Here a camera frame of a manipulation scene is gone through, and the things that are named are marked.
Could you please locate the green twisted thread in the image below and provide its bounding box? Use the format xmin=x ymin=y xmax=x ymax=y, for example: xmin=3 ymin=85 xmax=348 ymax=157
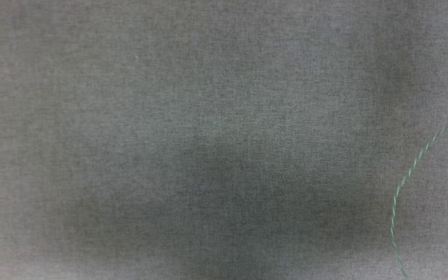
xmin=390 ymin=107 xmax=448 ymax=278

